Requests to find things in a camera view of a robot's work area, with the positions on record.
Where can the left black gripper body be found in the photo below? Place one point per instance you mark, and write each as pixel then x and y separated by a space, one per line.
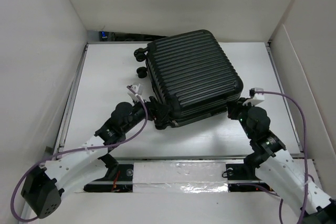
pixel 140 112

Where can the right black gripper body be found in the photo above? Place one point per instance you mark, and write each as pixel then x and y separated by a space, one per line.
pixel 239 112

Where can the black hard-shell suitcase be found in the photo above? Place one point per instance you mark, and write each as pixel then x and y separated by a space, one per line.
pixel 191 74

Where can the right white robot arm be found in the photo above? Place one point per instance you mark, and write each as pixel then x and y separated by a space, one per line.
pixel 274 165

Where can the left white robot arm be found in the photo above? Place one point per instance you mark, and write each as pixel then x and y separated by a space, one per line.
pixel 78 161

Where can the dark equipment behind table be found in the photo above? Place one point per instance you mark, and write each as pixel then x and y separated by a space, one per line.
pixel 125 37

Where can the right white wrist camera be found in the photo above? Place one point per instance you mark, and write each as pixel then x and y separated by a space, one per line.
pixel 256 97

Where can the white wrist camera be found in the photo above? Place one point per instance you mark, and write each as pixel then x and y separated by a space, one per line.
pixel 135 91
pixel 256 97

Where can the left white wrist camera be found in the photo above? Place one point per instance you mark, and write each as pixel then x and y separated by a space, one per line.
pixel 135 91

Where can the aluminium rail with mounts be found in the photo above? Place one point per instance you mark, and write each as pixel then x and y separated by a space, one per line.
pixel 192 177

